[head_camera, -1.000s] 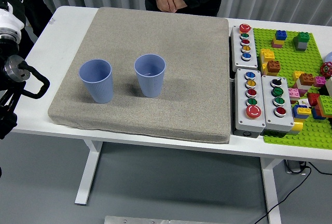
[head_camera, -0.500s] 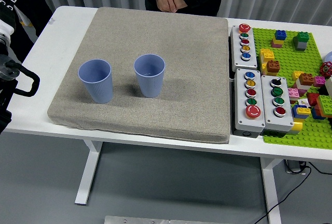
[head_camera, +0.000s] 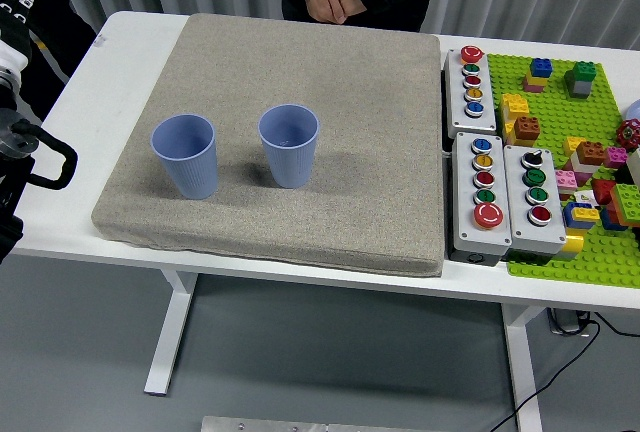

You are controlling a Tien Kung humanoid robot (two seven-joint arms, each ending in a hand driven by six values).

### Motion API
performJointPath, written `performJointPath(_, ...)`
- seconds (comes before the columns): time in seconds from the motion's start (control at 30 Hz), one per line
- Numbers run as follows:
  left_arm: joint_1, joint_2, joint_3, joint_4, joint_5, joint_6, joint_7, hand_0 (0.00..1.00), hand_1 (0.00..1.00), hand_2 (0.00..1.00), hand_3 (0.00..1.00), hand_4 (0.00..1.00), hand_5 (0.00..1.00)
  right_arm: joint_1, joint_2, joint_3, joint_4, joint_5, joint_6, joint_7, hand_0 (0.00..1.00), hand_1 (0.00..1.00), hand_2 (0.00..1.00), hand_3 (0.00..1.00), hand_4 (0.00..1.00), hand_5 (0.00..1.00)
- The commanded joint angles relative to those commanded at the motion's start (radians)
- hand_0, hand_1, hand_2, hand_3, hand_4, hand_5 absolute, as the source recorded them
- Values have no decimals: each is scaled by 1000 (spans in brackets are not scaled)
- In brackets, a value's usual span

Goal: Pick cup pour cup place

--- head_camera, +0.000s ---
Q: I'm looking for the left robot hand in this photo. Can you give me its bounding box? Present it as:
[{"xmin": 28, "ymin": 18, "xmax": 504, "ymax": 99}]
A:
[{"xmin": 0, "ymin": 0, "xmax": 44, "ymax": 74}]

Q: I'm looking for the person's right hand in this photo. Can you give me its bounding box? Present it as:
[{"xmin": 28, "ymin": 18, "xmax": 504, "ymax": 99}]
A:
[{"xmin": 304, "ymin": 0, "xmax": 348, "ymax": 25}]

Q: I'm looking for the blue ribbed plastic cup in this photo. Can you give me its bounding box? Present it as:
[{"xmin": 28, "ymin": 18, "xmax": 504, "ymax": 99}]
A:
[
  {"xmin": 151, "ymin": 113, "xmax": 218, "ymax": 201},
  {"xmin": 257, "ymin": 104, "xmax": 320, "ymax": 190}
]

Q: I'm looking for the grey-brown fabric mat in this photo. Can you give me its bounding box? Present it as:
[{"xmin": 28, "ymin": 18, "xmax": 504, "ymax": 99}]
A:
[{"xmin": 91, "ymin": 13, "xmax": 446, "ymax": 278}]

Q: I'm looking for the grey five-button control box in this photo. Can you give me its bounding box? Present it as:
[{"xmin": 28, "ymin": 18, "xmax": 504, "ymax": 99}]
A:
[
  {"xmin": 451, "ymin": 132, "xmax": 514, "ymax": 266},
  {"xmin": 443, "ymin": 46, "xmax": 499, "ymax": 136}
]

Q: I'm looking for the orange toy brick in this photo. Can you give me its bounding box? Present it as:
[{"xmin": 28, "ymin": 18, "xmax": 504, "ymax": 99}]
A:
[
  {"xmin": 575, "ymin": 141, "xmax": 606, "ymax": 167},
  {"xmin": 513, "ymin": 115, "xmax": 542, "ymax": 147}
]

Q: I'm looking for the green brick baseplate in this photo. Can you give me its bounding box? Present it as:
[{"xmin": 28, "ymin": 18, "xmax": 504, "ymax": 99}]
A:
[{"xmin": 487, "ymin": 53, "xmax": 640, "ymax": 289}]

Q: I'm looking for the grey toy brick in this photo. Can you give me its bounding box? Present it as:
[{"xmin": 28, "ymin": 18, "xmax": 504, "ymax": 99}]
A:
[{"xmin": 564, "ymin": 71, "xmax": 592, "ymax": 100}]

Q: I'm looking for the white toy brick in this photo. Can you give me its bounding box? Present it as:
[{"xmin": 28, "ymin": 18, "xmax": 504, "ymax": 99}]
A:
[{"xmin": 573, "ymin": 154, "xmax": 601, "ymax": 176}]

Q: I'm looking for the red valve wheel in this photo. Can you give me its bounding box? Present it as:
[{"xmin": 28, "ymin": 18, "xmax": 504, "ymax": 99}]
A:
[{"xmin": 615, "ymin": 119, "xmax": 640, "ymax": 149}]

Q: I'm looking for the red toy brick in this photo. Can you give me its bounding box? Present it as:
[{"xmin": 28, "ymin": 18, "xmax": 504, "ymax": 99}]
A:
[{"xmin": 592, "ymin": 179, "xmax": 619, "ymax": 206}]

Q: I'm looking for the white block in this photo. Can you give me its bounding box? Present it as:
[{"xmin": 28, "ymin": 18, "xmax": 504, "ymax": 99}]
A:
[{"xmin": 624, "ymin": 148, "xmax": 640, "ymax": 186}]

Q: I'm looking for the large green toy brick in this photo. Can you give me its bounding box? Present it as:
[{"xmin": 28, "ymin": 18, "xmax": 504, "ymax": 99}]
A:
[{"xmin": 609, "ymin": 182, "xmax": 640, "ymax": 229}]

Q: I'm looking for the white table leg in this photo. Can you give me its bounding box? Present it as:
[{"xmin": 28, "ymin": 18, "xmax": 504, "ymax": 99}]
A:
[
  {"xmin": 143, "ymin": 269, "xmax": 201, "ymax": 397},
  {"xmin": 499, "ymin": 301, "xmax": 551, "ymax": 432}
]

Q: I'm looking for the grey power adapter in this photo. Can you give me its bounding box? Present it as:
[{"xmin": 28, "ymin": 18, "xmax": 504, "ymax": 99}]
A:
[{"xmin": 547, "ymin": 306, "xmax": 594, "ymax": 337}]

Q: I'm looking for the silver metal plate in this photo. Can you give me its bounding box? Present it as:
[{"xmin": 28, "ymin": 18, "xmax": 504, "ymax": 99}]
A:
[{"xmin": 200, "ymin": 415, "xmax": 416, "ymax": 432}]

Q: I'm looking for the grey selector switch control box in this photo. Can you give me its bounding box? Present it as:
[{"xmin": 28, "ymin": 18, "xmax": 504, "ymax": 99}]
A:
[{"xmin": 502, "ymin": 144, "xmax": 569, "ymax": 261}]

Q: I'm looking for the black floor cable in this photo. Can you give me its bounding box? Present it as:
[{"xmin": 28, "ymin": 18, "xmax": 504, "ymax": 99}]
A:
[{"xmin": 487, "ymin": 309, "xmax": 640, "ymax": 432}]

